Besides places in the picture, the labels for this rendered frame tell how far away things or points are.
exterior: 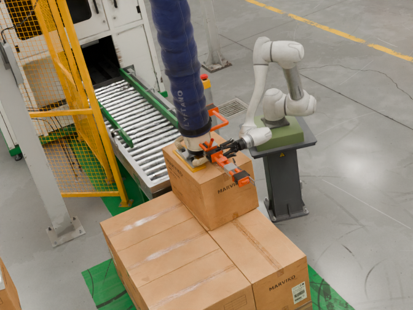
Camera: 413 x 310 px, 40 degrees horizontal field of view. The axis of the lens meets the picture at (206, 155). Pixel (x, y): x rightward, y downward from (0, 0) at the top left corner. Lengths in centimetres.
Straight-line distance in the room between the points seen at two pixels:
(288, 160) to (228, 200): 80
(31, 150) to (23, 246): 98
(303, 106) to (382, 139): 165
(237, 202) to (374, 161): 182
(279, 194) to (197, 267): 123
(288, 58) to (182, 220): 134
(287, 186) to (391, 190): 92
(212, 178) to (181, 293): 75
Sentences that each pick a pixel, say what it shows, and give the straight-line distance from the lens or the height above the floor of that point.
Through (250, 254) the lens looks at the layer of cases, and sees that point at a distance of 364.
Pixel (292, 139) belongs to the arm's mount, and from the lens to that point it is 420.
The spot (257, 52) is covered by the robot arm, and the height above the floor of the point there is 157.
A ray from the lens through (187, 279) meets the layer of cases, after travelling 357.
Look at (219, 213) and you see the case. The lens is 382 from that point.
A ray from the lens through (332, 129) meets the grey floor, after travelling 579.
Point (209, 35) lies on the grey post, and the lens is 733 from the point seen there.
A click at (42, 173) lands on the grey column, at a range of 480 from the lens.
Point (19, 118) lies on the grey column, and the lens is 457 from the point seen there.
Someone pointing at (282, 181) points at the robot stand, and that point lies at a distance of 450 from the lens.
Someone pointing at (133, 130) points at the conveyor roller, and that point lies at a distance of 525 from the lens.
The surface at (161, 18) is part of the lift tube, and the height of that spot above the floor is 198.
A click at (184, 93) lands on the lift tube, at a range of 357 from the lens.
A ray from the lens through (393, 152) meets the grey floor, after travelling 541.
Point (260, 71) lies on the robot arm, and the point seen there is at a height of 146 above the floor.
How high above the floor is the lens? 302
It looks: 32 degrees down
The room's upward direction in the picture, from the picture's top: 12 degrees counter-clockwise
